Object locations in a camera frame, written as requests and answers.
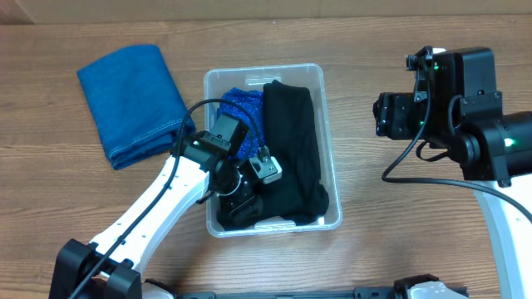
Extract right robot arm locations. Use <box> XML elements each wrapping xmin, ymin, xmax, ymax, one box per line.
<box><xmin>372</xmin><ymin>47</ymin><xmax>531</xmax><ymax>298</ymax></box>

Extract blue denim jeans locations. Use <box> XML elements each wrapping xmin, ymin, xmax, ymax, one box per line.
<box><xmin>77</xmin><ymin>44</ymin><xmax>196</xmax><ymax>169</ymax></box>

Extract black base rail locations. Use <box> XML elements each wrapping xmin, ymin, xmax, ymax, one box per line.
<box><xmin>177</xmin><ymin>287</ymin><xmax>407</xmax><ymax>299</ymax></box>

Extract sparkly blue cloth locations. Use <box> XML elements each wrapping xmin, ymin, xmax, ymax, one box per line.
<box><xmin>216</xmin><ymin>86</ymin><xmax>267</xmax><ymax>161</ymax></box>

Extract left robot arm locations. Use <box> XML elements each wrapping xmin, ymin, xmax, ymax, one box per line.
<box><xmin>49</xmin><ymin>114</ymin><xmax>282</xmax><ymax>299</ymax></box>

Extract clear plastic storage bin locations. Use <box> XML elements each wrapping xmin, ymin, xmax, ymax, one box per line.
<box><xmin>204</xmin><ymin>63</ymin><xmax>342</xmax><ymax>238</ymax></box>

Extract black cloth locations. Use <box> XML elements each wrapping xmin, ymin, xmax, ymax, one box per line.
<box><xmin>263</xmin><ymin>81</ymin><xmax>321</xmax><ymax>181</ymax></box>
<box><xmin>216</xmin><ymin>195</ymin><xmax>265</xmax><ymax>231</ymax></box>
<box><xmin>261</xmin><ymin>157</ymin><xmax>329</xmax><ymax>226</ymax></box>

